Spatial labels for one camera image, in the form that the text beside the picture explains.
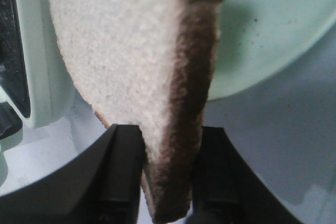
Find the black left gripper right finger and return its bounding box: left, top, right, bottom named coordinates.
left=187, top=127, right=300, bottom=224

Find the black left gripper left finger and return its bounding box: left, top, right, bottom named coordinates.
left=1, top=125, right=145, bottom=223

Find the white bread slice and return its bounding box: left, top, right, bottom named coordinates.
left=49, top=0, right=223, bottom=223

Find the mint green round plate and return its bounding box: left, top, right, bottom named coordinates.
left=208, top=0, right=335, bottom=100

